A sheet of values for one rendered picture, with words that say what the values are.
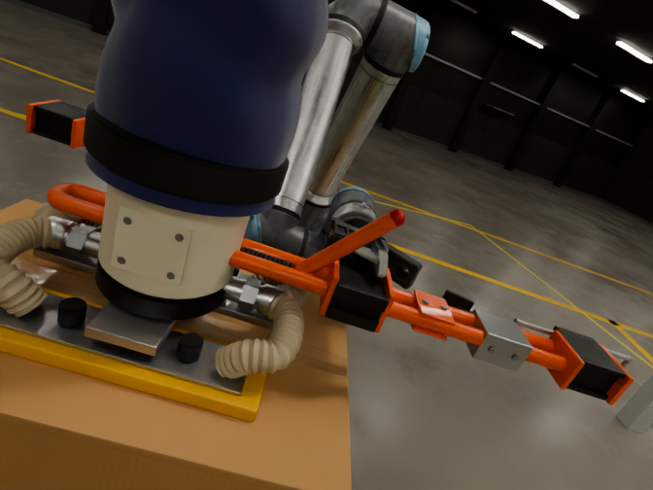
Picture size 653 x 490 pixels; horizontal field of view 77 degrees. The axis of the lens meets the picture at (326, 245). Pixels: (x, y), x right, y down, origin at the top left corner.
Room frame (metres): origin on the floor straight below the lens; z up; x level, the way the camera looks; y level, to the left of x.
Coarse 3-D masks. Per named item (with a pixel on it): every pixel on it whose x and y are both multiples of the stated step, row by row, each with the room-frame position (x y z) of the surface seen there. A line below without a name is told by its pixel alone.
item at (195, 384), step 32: (0, 320) 0.33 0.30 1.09; (32, 320) 0.35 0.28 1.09; (64, 320) 0.35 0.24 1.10; (32, 352) 0.32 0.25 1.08; (64, 352) 0.33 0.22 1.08; (96, 352) 0.34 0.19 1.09; (128, 352) 0.36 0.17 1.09; (160, 352) 0.37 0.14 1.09; (192, 352) 0.37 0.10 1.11; (128, 384) 0.33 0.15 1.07; (160, 384) 0.34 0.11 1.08; (192, 384) 0.35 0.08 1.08; (224, 384) 0.36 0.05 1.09; (256, 384) 0.39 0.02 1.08; (256, 416) 0.35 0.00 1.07
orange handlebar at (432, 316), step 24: (48, 192) 0.44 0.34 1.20; (72, 192) 0.46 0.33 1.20; (96, 192) 0.47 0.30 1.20; (96, 216) 0.43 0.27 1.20; (240, 264) 0.45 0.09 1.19; (264, 264) 0.46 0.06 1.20; (312, 288) 0.46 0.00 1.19; (408, 312) 0.48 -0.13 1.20; (432, 312) 0.49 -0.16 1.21; (456, 312) 0.53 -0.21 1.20; (456, 336) 0.49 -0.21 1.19; (480, 336) 0.49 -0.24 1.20; (528, 336) 0.54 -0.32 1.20; (528, 360) 0.50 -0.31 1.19; (552, 360) 0.51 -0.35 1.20
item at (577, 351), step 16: (560, 336) 0.55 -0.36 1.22; (576, 336) 0.57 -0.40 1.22; (560, 352) 0.53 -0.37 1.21; (576, 352) 0.52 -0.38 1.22; (592, 352) 0.54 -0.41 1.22; (608, 352) 0.56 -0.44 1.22; (576, 368) 0.49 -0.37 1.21; (592, 368) 0.51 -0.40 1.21; (608, 368) 0.51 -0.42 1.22; (624, 368) 0.52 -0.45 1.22; (560, 384) 0.50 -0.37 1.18; (576, 384) 0.51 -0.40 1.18; (592, 384) 0.51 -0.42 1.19; (608, 384) 0.51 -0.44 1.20; (624, 384) 0.50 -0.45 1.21; (608, 400) 0.51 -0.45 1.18
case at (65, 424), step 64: (192, 320) 0.48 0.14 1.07; (320, 320) 0.60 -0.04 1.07; (0, 384) 0.28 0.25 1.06; (64, 384) 0.31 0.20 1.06; (320, 384) 0.45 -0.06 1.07; (0, 448) 0.25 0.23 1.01; (64, 448) 0.26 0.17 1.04; (128, 448) 0.27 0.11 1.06; (192, 448) 0.29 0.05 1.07; (256, 448) 0.32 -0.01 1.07; (320, 448) 0.35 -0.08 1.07
